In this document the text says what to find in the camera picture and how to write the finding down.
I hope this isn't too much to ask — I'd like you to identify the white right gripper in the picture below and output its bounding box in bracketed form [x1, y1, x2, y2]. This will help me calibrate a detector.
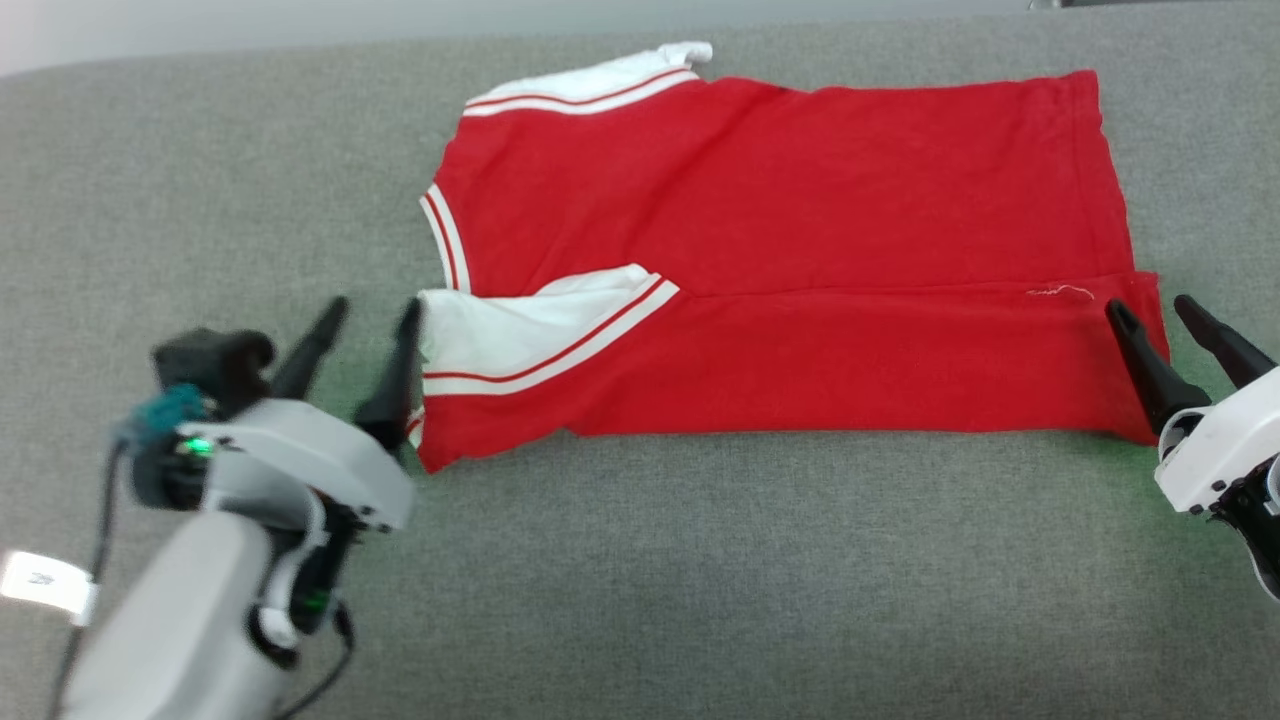
[1104, 294, 1280, 601]

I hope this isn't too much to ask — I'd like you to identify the grey fabric sofa seat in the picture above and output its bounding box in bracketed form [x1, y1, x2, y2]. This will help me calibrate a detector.
[0, 0, 1280, 720]

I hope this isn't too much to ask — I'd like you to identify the teal left camera cable plug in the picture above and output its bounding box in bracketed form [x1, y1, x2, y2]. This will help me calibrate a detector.
[118, 383, 211, 451]

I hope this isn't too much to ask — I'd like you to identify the red and white shirt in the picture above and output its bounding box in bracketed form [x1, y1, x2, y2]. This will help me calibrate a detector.
[405, 40, 1171, 474]

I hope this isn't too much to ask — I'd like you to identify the white left cable label tag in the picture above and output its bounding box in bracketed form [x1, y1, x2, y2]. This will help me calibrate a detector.
[0, 548, 103, 628]

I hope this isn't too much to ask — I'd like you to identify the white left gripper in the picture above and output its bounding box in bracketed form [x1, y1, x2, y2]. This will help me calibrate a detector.
[175, 295, 425, 661]

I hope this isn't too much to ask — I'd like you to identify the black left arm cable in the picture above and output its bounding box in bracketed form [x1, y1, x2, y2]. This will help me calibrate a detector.
[45, 435, 131, 720]

